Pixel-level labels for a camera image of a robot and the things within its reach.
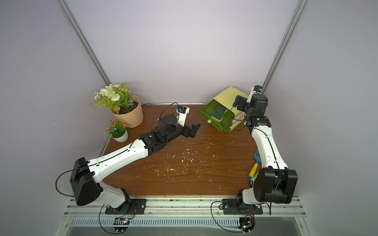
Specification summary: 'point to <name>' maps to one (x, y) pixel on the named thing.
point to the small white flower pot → (123, 138)
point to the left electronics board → (121, 224)
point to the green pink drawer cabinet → (226, 99)
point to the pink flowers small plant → (117, 128)
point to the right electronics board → (246, 224)
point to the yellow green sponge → (219, 111)
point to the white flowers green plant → (117, 97)
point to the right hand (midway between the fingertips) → (247, 94)
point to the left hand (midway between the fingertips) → (195, 120)
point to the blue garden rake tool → (258, 159)
